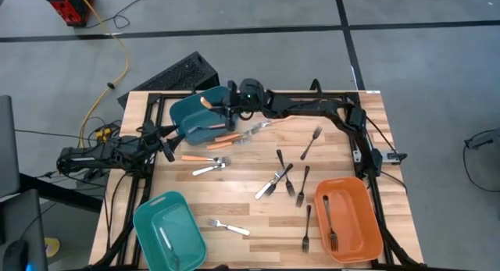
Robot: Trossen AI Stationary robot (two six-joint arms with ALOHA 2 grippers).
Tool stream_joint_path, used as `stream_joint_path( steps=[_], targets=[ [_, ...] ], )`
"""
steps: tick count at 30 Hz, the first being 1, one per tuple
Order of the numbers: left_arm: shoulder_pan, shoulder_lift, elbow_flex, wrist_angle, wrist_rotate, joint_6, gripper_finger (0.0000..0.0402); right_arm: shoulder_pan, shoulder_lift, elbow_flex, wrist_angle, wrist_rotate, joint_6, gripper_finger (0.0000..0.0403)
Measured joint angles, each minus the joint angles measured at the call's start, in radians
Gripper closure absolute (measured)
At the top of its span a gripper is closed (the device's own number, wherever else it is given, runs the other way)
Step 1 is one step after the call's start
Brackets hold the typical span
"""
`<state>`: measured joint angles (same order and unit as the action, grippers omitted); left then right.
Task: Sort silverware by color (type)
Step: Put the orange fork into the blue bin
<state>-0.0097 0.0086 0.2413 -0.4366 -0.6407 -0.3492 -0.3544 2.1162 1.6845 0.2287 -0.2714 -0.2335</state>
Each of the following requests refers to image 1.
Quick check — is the black perforated computer case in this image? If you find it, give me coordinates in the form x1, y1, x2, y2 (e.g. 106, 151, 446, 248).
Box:
116, 51, 220, 109

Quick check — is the red black equipment box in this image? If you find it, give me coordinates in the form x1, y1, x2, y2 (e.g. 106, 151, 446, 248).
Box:
42, 0, 96, 28

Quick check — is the orange-handled silver fork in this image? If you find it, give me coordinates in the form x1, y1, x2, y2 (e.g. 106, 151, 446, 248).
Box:
200, 96, 230, 112
245, 115, 296, 137
205, 136, 253, 152
180, 155, 232, 166
214, 127, 261, 143
187, 123, 227, 134

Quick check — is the yellow floor cable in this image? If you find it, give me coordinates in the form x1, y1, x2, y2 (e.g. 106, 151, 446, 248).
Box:
73, 0, 130, 149

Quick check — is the dark teal plastic bin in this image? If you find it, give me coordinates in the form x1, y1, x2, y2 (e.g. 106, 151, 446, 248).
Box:
169, 85, 241, 146

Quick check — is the black aluminium rig frame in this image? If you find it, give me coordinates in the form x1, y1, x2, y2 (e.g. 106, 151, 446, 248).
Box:
89, 90, 425, 271

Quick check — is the black computer mouse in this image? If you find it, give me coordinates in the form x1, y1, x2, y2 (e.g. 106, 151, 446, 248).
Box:
2, 239, 30, 271

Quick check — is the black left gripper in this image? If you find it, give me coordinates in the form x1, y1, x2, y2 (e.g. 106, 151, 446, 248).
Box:
134, 120, 186, 166

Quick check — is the turquoise green plastic bin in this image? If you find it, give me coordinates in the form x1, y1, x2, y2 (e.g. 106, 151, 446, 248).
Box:
132, 191, 208, 271

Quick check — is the black floor cable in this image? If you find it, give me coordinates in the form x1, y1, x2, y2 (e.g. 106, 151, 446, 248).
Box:
84, 0, 187, 30

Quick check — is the black metal fork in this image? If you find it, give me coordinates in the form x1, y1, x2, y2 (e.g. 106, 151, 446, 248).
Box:
301, 204, 313, 253
295, 165, 311, 209
321, 194, 340, 252
276, 148, 297, 198
264, 162, 294, 198

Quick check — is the dark grey panel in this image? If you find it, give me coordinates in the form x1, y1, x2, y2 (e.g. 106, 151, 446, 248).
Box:
0, 94, 20, 198

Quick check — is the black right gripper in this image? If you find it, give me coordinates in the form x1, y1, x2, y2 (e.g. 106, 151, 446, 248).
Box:
225, 78, 270, 133

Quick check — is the orange plastic bin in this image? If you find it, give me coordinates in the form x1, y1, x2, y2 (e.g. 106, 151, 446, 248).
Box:
313, 176, 384, 264

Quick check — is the black floor beam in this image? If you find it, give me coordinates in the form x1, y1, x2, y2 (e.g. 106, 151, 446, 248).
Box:
18, 173, 105, 214

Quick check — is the white-handled silver fork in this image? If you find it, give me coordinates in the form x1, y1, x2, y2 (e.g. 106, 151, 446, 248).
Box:
254, 168, 288, 201
206, 218, 251, 237
191, 162, 231, 177
159, 226, 181, 264

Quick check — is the yellow floor sticker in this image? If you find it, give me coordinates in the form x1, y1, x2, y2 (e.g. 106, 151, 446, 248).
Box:
43, 237, 62, 259

